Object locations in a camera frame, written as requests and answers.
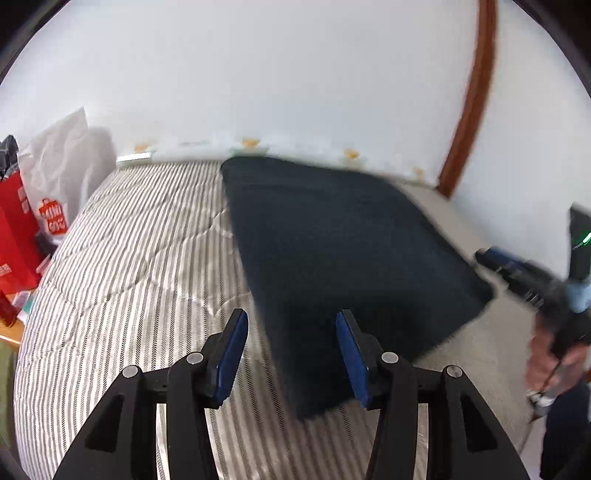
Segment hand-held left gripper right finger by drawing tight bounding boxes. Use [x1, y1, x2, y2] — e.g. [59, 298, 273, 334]
[335, 309, 532, 480]

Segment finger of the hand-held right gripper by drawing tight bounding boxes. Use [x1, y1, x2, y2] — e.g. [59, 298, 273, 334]
[475, 247, 555, 301]

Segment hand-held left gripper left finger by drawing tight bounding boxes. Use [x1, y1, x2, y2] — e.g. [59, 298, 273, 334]
[53, 308, 250, 480]

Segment black sweater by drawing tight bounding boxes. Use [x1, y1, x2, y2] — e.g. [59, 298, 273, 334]
[221, 155, 496, 421]

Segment person's right hand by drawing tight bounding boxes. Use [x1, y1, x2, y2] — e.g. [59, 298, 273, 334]
[526, 318, 591, 398]

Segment striped mattress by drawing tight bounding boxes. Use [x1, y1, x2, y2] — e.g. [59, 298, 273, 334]
[14, 159, 546, 480]

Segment person's dark trousers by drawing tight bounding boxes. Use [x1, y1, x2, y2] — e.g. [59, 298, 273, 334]
[540, 378, 591, 480]

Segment white printed sheet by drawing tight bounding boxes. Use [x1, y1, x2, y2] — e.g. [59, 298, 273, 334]
[115, 136, 439, 188]

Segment small black bottle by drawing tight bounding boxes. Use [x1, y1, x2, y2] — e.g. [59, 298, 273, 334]
[35, 232, 58, 257]

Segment green bed sheet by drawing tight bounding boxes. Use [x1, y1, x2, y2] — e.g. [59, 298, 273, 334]
[0, 344, 19, 462]

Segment red drink can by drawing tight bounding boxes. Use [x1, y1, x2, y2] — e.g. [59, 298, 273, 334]
[0, 291, 18, 326]

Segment red paper bag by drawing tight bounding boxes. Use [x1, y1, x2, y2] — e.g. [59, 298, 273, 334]
[0, 173, 42, 296]

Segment white shopping bag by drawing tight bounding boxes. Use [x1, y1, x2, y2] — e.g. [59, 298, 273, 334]
[18, 107, 116, 245]

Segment dark checked cloth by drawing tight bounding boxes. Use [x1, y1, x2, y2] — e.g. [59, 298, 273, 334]
[0, 135, 20, 180]

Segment brown wooden door frame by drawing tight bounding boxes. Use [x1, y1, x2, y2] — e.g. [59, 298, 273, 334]
[436, 0, 497, 199]

